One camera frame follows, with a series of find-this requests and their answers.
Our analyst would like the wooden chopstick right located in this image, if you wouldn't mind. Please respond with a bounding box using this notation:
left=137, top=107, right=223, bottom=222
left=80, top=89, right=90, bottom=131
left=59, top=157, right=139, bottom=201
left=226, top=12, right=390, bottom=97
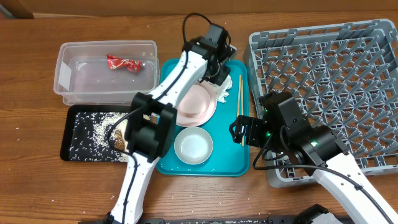
left=240, top=79, right=244, bottom=147

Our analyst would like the wooden chopstick left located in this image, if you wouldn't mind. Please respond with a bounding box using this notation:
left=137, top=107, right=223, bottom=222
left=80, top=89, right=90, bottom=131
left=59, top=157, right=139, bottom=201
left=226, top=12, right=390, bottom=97
left=237, top=75, right=242, bottom=116

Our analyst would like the pink plate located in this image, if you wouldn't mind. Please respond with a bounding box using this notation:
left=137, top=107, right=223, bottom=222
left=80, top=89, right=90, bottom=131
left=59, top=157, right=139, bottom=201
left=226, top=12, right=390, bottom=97
left=177, top=82, right=217, bottom=127

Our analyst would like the red snack wrapper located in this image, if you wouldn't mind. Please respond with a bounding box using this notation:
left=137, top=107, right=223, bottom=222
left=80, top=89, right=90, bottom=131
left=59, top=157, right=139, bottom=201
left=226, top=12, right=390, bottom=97
left=107, top=55, right=143, bottom=73

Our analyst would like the grey dishwasher rack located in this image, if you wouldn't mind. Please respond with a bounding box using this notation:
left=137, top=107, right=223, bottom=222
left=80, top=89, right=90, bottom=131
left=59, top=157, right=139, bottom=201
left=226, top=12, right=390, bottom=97
left=244, top=19, right=397, bottom=175

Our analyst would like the clear plastic bin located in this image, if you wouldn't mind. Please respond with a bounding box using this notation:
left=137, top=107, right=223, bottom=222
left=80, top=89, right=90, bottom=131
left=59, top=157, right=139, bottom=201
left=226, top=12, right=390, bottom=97
left=53, top=40, right=159, bottom=105

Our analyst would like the wooden chopstick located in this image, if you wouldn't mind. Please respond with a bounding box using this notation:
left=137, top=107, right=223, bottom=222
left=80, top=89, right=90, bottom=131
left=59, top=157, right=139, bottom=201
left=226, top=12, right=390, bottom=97
left=240, top=79, right=244, bottom=147
left=237, top=75, right=242, bottom=116

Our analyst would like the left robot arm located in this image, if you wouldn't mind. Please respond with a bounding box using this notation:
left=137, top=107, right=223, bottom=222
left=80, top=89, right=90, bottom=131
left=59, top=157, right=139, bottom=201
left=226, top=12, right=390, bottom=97
left=106, top=23, right=236, bottom=223

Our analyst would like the white napkin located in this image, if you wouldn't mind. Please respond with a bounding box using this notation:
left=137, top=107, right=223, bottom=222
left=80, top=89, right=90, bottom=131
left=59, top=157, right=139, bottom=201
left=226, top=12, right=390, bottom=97
left=213, top=75, right=233, bottom=103

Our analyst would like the white cup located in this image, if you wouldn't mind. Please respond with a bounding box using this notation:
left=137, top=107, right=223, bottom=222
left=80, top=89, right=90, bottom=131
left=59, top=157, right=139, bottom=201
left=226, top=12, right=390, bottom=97
left=275, top=150, right=290, bottom=160

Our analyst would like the black tray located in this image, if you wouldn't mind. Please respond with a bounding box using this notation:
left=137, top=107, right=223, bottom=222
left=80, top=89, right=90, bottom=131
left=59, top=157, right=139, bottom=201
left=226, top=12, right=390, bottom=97
left=60, top=105, right=129, bottom=162

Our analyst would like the brown food scrap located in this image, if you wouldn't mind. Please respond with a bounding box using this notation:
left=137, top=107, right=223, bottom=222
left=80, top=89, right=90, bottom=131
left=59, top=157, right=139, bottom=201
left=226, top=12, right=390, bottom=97
left=113, top=129, right=126, bottom=151

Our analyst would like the grey bowl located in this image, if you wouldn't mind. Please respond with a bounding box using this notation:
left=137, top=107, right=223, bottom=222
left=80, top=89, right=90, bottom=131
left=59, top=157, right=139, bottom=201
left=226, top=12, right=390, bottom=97
left=174, top=127, right=213, bottom=165

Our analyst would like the teal serving tray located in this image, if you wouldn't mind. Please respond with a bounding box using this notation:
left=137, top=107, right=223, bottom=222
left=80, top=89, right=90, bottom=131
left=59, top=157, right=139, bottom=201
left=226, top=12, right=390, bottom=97
left=156, top=60, right=250, bottom=177

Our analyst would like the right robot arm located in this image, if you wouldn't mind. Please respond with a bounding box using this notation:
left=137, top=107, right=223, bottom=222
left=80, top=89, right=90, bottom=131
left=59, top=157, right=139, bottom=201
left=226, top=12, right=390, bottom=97
left=229, top=91, right=397, bottom=223

